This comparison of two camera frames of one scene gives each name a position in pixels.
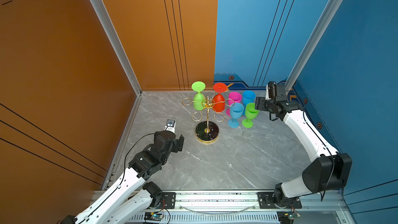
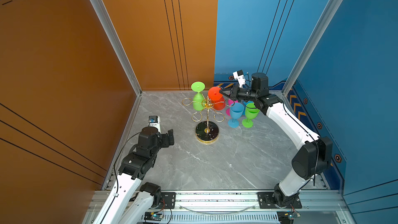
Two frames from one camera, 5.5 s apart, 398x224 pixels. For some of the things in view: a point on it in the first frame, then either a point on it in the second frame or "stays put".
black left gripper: (178, 143) → (166, 142)
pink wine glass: (233, 97) stays put
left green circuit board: (153, 216) stays put
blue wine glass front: (236, 110) stays put
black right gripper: (259, 103) → (230, 88)
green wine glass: (250, 113) stays put
